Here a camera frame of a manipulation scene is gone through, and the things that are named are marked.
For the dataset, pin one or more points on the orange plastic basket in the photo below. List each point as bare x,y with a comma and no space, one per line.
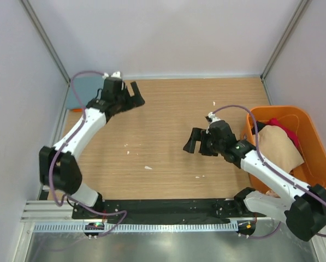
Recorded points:
313,171

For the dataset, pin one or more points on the right aluminium corner post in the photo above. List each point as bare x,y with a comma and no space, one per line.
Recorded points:
289,30

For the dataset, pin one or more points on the beige t shirt in basket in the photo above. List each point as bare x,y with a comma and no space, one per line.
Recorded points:
276,146

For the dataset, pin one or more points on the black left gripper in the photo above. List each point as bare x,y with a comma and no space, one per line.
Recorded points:
136,100

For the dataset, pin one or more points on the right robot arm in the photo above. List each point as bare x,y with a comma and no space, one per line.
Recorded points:
301,207

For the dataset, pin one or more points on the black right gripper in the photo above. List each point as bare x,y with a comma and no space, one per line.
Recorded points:
198,134

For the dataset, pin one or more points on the white slotted cable duct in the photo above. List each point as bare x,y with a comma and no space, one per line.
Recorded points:
84,227

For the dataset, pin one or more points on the red t shirt in basket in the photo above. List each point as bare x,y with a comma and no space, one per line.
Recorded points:
292,135

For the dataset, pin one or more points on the left aluminium corner post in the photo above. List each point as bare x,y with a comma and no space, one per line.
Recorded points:
32,15

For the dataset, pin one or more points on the black garment in basket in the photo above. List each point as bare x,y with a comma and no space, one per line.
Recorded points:
259,126

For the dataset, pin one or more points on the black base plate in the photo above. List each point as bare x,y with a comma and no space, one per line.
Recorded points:
178,211

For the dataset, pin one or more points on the aluminium corner post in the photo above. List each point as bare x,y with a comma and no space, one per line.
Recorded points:
289,30
32,15

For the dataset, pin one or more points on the blue grey t shirt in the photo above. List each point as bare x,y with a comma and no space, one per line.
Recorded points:
86,88

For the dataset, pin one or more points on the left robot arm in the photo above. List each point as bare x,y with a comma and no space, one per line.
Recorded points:
58,164

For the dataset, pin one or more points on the aluminium frame rail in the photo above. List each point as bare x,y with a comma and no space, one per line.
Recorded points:
45,211

